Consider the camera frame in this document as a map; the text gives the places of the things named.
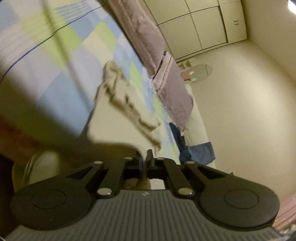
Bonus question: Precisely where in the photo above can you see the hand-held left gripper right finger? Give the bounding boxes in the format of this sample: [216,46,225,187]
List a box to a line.
[146,149,232,197]

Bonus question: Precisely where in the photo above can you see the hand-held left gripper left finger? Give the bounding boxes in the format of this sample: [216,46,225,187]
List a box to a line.
[65,157,143,199]

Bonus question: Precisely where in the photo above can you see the beige long-sleeve shirt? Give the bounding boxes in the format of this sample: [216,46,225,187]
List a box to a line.
[0,61,167,192]

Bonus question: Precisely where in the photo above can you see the blue jeans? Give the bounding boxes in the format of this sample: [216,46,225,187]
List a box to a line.
[180,142,216,165]

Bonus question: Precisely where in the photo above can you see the mauve pillow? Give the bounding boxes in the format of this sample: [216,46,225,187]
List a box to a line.
[107,0,194,131]

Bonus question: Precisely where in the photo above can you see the pale rounded object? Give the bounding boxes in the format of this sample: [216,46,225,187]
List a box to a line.
[11,151,63,190]

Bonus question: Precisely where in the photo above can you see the checkered bed sheet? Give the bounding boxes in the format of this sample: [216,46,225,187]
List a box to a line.
[0,0,183,160]

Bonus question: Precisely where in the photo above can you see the pink curtain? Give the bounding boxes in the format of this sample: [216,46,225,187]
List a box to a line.
[274,196,296,234]

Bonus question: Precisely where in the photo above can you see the cream wardrobe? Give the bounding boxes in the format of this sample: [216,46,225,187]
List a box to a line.
[139,0,249,63]

